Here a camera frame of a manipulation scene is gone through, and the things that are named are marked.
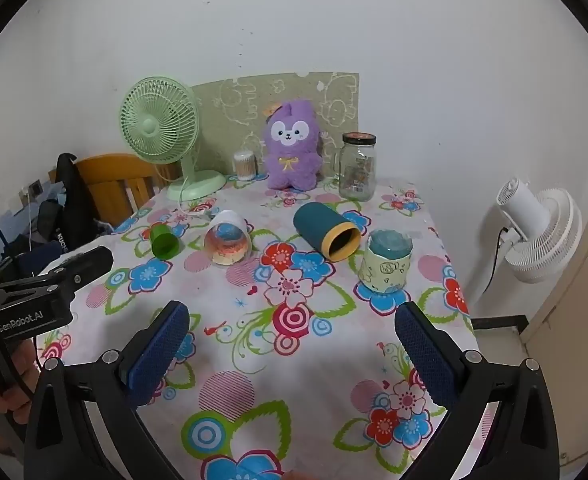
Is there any black bag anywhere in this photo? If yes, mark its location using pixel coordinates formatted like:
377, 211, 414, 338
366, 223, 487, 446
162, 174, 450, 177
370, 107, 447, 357
53, 152, 101, 252

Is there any green patterned wall sheet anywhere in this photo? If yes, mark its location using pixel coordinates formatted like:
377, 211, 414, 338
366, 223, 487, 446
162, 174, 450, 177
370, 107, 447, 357
192, 72, 361, 182

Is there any white cup with orange print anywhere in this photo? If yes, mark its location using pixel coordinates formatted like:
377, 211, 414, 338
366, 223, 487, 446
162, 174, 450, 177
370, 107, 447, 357
203, 209, 253, 267

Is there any pale green sleeved cup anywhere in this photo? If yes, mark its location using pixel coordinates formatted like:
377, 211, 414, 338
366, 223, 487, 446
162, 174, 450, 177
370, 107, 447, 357
357, 229, 414, 295

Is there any small green cup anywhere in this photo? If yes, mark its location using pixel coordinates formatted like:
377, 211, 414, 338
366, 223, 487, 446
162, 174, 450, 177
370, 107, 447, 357
149, 224, 181, 261

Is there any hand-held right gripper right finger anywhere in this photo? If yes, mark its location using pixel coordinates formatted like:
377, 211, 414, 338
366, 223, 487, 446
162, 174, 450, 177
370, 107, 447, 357
394, 301, 560, 480

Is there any glass jar with lid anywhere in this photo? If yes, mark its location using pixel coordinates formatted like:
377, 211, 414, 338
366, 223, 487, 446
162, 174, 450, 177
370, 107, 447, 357
334, 132, 378, 202

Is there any cotton swab container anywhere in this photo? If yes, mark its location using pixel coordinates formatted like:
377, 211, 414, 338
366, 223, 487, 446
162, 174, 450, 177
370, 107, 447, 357
233, 150, 260, 182

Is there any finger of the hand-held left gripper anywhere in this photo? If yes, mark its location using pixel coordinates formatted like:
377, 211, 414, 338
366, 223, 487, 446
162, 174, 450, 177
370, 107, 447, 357
34, 246, 115, 295

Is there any floral tablecloth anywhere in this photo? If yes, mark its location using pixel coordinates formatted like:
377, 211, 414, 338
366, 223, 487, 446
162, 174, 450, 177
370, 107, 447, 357
35, 175, 480, 480

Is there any wooden chair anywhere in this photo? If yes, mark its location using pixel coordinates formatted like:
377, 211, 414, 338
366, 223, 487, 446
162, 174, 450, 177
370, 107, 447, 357
49, 153, 183, 229

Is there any teal cup with yellow rim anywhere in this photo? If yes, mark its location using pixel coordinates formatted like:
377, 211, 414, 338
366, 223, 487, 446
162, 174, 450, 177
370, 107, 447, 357
293, 201, 363, 263

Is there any white standing fan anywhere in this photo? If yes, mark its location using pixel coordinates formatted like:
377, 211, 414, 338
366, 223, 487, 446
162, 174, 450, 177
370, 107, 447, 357
496, 177, 584, 285

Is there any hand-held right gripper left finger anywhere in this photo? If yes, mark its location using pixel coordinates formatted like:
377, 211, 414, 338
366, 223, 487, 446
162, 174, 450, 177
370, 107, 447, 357
23, 300, 191, 480

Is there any green desk fan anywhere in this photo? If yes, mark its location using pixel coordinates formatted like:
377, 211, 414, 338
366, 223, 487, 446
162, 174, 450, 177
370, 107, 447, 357
119, 76, 227, 202

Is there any black fan cable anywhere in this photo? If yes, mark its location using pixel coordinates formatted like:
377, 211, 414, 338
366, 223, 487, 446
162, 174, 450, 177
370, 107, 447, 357
480, 227, 510, 297

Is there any purple plush toy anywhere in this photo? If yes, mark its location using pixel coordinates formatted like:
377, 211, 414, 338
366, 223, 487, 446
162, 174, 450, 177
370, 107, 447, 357
263, 100, 325, 191

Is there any person's left hand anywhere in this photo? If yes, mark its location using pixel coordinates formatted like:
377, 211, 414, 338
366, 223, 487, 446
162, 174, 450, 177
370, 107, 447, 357
0, 339, 43, 442

